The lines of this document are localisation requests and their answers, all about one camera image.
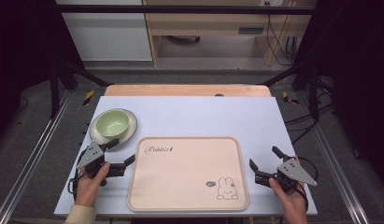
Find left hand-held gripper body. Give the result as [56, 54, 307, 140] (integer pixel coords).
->
[76, 141, 126, 180]

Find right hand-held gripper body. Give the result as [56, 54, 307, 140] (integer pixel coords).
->
[254, 157, 319, 193]

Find green bowl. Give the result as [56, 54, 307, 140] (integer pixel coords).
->
[95, 109, 131, 139]

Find cream plate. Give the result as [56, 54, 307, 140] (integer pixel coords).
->
[89, 107, 138, 147]

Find person's right hand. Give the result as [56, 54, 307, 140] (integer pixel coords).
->
[268, 156, 309, 224]

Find person's left hand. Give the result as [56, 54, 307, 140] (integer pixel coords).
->
[75, 161, 111, 208]

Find yellow black floor tape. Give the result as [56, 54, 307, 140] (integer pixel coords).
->
[281, 91, 300, 105]
[82, 90, 96, 106]

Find pink tray with rabbit print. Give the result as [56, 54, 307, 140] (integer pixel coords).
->
[127, 136, 249, 213]

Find white table board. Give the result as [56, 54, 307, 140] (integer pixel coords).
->
[53, 95, 319, 217]

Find wooden table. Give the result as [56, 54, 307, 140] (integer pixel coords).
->
[104, 84, 272, 98]

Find white cabinet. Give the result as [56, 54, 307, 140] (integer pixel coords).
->
[54, 0, 153, 62]

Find wooden desk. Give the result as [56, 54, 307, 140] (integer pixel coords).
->
[142, 0, 319, 67]

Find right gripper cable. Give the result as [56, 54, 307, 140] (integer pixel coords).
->
[292, 155, 320, 213]

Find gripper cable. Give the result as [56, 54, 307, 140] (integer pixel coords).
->
[292, 155, 320, 213]
[67, 148, 88, 203]

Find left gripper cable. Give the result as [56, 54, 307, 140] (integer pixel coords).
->
[67, 148, 88, 203]

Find floor cables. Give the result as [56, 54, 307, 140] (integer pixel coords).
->
[284, 76, 337, 146]

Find aluminium rail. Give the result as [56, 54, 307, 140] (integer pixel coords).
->
[296, 91, 371, 224]
[0, 90, 74, 224]

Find hanging black cables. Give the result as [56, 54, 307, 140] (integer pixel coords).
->
[263, 1, 299, 67]

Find black metal frame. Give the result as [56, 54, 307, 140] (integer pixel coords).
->
[49, 4, 321, 122]

